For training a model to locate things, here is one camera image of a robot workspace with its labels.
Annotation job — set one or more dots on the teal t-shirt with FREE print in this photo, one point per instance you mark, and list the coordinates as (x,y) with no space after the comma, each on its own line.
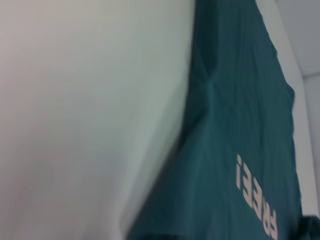
(237,125)

